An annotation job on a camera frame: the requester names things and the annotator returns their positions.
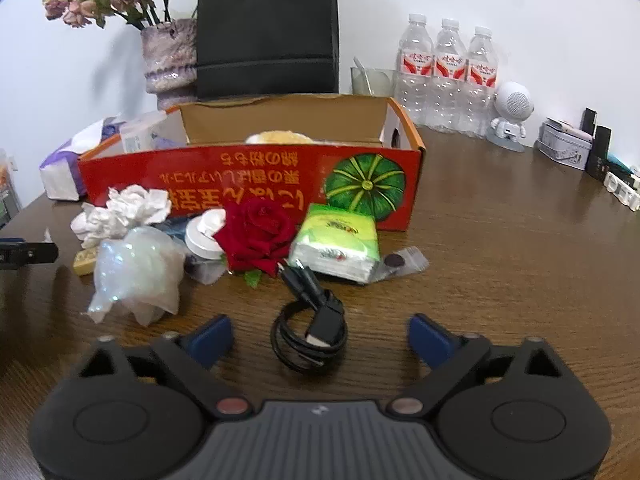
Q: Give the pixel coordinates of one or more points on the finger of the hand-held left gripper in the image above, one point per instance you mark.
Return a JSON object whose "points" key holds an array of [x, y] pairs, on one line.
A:
{"points": [[31, 254]]}

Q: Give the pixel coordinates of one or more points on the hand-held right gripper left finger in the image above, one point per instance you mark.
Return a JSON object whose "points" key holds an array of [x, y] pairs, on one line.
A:
{"points": [[212, 341]]}

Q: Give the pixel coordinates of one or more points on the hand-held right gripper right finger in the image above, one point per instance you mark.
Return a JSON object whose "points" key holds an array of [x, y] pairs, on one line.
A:
{"points": [[429, 341]]}

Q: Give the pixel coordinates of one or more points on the small yellow block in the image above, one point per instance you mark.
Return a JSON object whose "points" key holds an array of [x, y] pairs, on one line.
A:
{"points": [[86, 262]]}

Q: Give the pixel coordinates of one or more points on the small clear zip bag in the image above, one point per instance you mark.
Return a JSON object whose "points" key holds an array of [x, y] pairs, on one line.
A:
{"points": [[400, 260]]}

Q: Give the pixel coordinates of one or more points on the white round jar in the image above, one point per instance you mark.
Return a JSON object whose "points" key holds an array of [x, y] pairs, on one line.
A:
{"points": [[201, 242]]}

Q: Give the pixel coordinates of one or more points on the clear plastic bag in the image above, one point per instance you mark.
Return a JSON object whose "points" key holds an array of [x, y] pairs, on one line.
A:
{"points": [[135, 270]]}

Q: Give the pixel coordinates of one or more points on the white tissue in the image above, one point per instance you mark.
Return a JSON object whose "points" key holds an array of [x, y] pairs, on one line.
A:
{"points": [[130, 207]]}

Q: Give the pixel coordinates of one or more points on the red rose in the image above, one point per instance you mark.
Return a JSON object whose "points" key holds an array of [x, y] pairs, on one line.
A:
{"points": [[257, 235]]}

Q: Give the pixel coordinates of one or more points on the green tissue packet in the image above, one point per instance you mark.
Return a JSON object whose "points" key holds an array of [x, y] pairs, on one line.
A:
{"points": [[335, 245]]}

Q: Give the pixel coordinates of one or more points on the red cardboard box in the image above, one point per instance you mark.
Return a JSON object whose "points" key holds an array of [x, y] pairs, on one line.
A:
{"points": [[280, 175]]}

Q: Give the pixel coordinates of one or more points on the purple tissue pack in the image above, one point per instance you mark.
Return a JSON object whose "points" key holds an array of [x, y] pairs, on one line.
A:
{"points": [[65, 170]]}

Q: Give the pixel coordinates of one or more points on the yellow plush toy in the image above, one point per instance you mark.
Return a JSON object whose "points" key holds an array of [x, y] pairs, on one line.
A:
{"points": [[280, 136]]}

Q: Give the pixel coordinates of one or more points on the grey tin box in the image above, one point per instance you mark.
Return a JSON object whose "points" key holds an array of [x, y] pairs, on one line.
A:
{"points": [[562, 150]]}

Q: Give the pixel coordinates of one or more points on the purple mottled vase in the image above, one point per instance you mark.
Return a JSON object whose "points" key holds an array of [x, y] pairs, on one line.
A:
{"points": [[167, 60]]}

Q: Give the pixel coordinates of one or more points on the white power strip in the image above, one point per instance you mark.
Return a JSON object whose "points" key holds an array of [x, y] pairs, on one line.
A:
{"points": [[622, 190]]}

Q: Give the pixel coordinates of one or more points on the clear water bottle red label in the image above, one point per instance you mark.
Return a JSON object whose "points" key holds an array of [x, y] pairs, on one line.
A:
{"points": [[481, 95], [449, 90], [414, 80]]}

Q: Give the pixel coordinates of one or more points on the wide black box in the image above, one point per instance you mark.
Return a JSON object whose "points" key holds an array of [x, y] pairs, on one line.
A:
{"points": [[599, 155]]}

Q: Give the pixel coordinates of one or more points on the white robot figurine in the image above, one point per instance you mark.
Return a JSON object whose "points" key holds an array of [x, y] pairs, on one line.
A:
{"points": [[515, 102]]}

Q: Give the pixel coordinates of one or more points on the pink flat case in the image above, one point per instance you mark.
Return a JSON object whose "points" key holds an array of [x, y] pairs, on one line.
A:
{"points": [[570, 130]]}

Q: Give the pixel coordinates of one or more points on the teal small box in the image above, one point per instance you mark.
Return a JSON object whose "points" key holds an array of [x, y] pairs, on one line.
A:
{"points": [[619, 161]]}

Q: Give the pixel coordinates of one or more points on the clear glass cup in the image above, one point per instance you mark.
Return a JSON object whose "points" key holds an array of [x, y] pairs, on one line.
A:
{"points": [[381, 82]]}

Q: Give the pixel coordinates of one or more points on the slim black box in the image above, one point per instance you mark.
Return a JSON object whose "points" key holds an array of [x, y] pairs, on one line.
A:
{"points": [[589, 120]]}

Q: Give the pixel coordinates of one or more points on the metal spoon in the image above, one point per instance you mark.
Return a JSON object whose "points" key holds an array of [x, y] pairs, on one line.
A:
{"points": [[361, 72]]}

